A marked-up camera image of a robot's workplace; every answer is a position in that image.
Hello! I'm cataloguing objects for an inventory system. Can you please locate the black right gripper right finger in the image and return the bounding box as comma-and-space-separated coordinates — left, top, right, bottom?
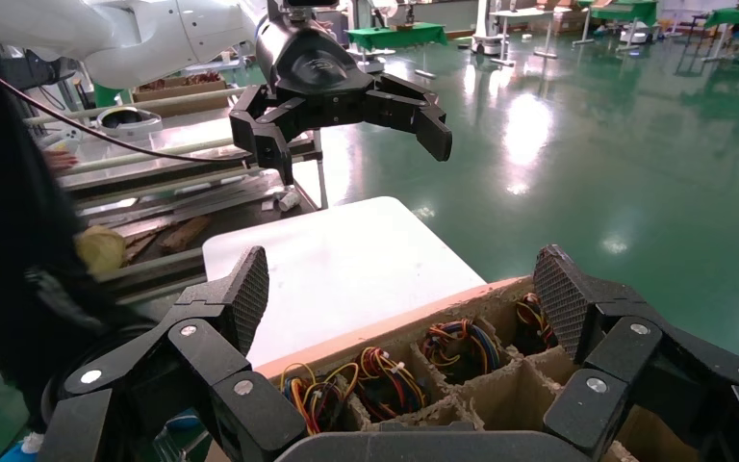
532, 244, 739, 462

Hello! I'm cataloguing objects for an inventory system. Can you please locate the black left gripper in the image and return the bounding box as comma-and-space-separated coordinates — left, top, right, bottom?
228, 13, 454, 187

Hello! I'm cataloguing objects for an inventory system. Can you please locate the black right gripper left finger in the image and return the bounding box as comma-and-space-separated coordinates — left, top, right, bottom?
37, 244, 308, 462

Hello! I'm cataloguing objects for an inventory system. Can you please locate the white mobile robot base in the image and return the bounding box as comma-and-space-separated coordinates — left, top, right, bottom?
471, 0, 506, 57

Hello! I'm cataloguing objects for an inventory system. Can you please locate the operator bare hand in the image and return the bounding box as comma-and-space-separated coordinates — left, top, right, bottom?
42, 149, 82, 175

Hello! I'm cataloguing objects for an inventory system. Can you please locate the small white roll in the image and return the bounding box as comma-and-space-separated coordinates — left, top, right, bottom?
271, 187, 302, 214

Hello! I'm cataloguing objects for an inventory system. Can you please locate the brown cardboard divider box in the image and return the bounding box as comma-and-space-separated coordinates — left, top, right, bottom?
203, 275, 702, 462

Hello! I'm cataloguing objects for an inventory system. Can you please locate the brown wood piece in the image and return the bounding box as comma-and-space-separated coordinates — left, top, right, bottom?
157, 215, 212, 254
123, 232, 162, 264

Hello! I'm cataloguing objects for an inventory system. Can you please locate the yellow twine ball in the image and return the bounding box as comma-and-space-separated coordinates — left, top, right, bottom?
75, 225, 129, 277

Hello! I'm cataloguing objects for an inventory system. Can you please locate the open cardboard box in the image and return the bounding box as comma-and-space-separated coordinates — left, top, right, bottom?
129, 70, 231, 120

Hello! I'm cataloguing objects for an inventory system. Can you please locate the white VR headset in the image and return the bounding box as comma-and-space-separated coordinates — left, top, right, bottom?
95, 105, 165, 142

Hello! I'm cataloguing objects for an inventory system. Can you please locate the white metal table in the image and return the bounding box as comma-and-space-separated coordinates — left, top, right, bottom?
488, 7, 560, 69

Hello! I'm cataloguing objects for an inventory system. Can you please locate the person in black clothes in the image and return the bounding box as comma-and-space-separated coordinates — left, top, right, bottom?
0, 35, 154, 462

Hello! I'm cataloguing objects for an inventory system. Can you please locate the white handheld controller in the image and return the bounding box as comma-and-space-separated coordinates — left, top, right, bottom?
40, 126, 85, 154

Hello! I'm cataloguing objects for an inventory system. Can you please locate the wire bundle in upper cell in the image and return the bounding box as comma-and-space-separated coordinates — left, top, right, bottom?
514, 292, 559, 356

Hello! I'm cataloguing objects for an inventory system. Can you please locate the wire bundle in cell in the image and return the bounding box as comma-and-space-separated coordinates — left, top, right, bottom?
514, 292, 559, 356
420, 318, 503, 386

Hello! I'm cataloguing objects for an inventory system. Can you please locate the wire bundle in lower cell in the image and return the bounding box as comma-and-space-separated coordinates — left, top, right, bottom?
420, 318, 503, 386

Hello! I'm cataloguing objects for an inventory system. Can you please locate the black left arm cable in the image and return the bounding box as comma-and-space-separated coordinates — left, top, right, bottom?
0, 52, 264, 166

